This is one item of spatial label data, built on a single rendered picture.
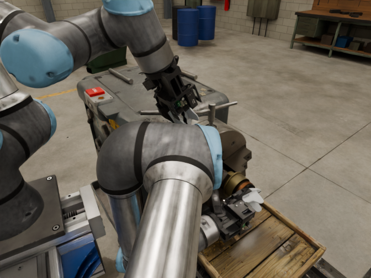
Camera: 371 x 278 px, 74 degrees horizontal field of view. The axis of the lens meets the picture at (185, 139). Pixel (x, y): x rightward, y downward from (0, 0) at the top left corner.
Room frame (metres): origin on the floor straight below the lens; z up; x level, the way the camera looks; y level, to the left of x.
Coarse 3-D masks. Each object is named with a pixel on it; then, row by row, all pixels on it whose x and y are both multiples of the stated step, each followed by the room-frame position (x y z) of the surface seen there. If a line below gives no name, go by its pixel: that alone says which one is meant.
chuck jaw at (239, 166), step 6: (240, 150) 0.71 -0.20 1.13; (246, 150) 0.71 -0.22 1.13; (234, 156) 0.69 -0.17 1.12; (240, 156) 0.68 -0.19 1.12; (246, 156) 0.69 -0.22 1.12; (222, 162) 0.67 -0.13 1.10; (228, 162) 0.67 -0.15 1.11; (234, 162) 0.66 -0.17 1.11; (240, 162) 0.66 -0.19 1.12; (246, 162) 0.66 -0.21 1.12; (228, 168) 0.65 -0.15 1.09; (234, 168) 0.64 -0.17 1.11; (240, 168) 0.63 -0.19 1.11; (246, 168) 0.66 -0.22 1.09
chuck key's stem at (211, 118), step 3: (210, 102) 0.70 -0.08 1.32; (210, 105) 0.68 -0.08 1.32; (213, 105) 0.68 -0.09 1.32; (210, 108) 0.68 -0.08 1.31; (213, 108) 0.68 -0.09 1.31; (210, 111) 0.68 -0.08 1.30; (213, 111) 0.68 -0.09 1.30; (210, 114) 0.68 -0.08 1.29; (213, 114) 0.68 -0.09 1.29; (210, 117) 0.68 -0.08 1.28; (213, 117) 0.69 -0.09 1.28; (210, 120) 0.68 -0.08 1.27; (213, 120) 0.69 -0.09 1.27; (210, 123) 0.69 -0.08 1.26
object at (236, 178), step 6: (234, 174) 0.59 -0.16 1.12; (240, 174) 0.59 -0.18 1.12; (228, 180) 0.57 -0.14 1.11; (234, 180) 0.57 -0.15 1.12; (240, 180) 0.56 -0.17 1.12; (246, 180) 0.58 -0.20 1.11; (222, 186) 0.59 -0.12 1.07; (228, 186) 0.56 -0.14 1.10; (234, 186) 0.55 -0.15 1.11; (240, 186) 0.55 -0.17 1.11; (246, 186) 0.54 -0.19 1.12; (252, 186) 0.55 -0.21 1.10; (222, 192) 0.57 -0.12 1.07; (228, 192) 0.55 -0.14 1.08; (234, 192) 0.54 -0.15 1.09
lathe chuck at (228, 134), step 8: (216, 120) 0.76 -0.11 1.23; (216, 128) 0.69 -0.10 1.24; (224, 128) 0.69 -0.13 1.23; (232, 128) 0.72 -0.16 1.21; (224, 136) 0.67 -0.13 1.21; (232, 136) 0.69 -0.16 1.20; (240, 136) 0.72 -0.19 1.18; (224, 144) 0.67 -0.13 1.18; (232, 144) 0.70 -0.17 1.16; (240, 144) 0.72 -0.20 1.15; (224, 152) 0.68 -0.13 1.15; (232, 152) 0.70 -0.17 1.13
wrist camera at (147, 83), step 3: (144, 81) 0.58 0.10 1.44; (147, 81) 0.55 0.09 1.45; (150, 81) 0.53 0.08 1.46; (153, 81) 0.52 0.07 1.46; (156, 81) 0.52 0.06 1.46; (144, 84) 0.59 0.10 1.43; (147, 84) 0.56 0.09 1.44; (150, 84) 0.54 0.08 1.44; (153, 84) 0.52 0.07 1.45; (156, 84) 0.51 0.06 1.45; (147, 87) 0.58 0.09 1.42; (150, 87) 0.55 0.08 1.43; (153, 87) 0.53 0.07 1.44; (156, 87) 0.59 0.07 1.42; (147, 90) 0.60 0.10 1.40
